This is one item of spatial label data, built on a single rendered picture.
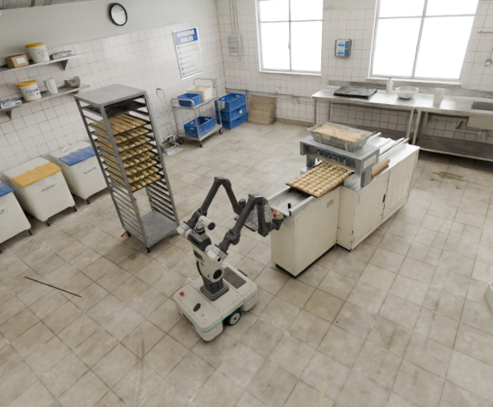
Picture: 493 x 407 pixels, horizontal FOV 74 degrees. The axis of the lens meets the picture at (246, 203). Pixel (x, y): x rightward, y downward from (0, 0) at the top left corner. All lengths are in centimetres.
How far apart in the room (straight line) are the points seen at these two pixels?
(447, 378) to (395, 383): 39
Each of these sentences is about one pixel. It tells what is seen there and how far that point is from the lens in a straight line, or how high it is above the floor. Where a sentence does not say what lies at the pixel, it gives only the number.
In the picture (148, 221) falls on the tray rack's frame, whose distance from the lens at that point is 447.
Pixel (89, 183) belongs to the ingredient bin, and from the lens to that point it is 550.
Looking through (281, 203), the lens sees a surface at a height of 84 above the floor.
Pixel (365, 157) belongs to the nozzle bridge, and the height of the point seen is 118.
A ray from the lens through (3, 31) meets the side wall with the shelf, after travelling 562.
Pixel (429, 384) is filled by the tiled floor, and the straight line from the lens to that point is 310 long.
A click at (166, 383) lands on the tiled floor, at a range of 306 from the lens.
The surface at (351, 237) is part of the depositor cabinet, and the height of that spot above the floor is 27.
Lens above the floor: 258
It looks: 33 degrees down
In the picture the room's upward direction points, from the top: 6 degrees counter-clockwise
